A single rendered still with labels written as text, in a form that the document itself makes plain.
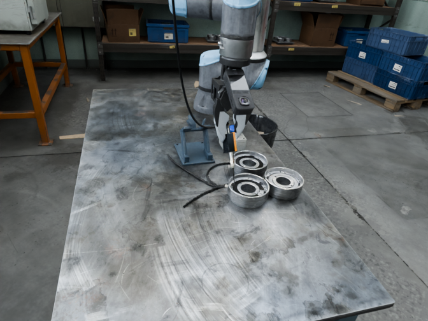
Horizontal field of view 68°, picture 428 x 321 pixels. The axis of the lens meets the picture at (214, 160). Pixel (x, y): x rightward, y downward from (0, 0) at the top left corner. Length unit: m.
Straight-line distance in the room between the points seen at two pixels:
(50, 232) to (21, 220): 0.21
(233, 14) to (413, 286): 1.65
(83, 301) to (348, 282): 0.49
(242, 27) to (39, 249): 1.56
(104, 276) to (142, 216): 0.17
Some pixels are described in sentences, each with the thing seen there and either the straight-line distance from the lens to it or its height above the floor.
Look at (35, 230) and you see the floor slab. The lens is 2.03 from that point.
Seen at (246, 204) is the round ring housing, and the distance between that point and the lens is 0.78.
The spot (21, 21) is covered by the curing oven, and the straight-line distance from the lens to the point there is 2.82.
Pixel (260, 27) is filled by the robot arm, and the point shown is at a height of 1.14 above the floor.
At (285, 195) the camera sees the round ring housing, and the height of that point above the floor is 0.82.
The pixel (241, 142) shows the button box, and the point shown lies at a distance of 1.02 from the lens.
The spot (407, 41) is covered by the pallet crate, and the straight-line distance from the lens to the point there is 4.47.
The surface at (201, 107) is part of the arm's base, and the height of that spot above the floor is 0.82.
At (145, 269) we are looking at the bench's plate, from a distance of 0.66.
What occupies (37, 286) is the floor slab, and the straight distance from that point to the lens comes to 1.76.
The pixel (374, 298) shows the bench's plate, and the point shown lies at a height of 0.80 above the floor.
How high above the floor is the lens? 1.30
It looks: 31 degrees down
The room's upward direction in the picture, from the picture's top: 5 degrees clockwise
